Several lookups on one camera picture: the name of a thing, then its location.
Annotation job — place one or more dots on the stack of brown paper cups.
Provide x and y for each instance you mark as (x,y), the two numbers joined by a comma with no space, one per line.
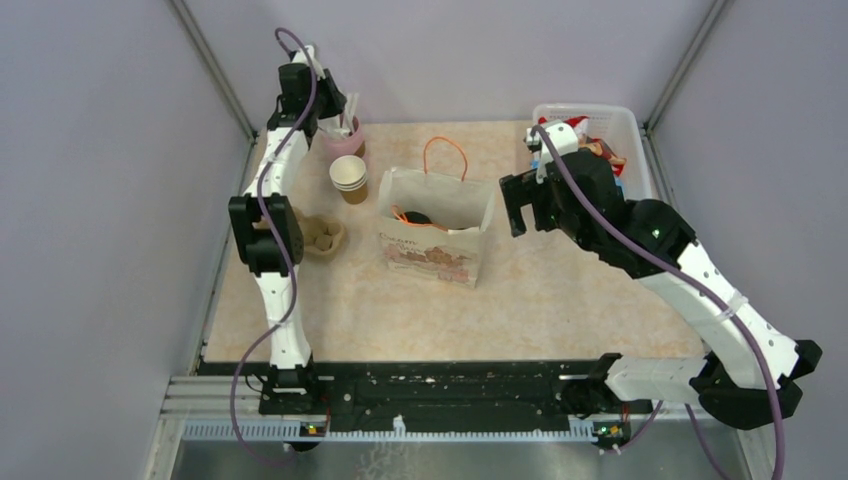
(349,176)

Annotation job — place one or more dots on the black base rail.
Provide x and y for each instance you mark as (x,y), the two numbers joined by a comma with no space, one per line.
(500,397)

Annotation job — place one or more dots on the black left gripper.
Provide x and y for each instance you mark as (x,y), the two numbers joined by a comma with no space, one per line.
(336,99)

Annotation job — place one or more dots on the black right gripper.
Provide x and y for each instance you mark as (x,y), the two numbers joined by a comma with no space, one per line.
(520,190)

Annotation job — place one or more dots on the red patterned cloth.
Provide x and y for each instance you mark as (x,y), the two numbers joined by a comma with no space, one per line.
(576,129)

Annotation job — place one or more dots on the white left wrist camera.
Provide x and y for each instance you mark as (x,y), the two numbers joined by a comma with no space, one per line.
(307,56)

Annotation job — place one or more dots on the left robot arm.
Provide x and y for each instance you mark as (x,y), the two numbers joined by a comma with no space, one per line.
(269,239)

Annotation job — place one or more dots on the white wrapped straws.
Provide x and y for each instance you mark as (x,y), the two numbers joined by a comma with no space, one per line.
(341,126)

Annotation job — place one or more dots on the brown pulp cup carrier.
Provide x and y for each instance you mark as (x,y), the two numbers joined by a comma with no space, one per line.
(324,236)

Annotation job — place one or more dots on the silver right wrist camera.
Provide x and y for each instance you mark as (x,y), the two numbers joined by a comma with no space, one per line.
(562,136)

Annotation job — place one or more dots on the white plastic basket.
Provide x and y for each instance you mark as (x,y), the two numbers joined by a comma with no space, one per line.
(617,126)

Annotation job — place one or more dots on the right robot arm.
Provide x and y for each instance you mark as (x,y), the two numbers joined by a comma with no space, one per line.
(749,374)

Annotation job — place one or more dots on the cream paper takeout bag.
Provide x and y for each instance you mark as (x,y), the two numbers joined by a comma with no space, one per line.
(451,249)

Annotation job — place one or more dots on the pink straw holder cup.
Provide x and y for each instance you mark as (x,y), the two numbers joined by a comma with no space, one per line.
(354,144)

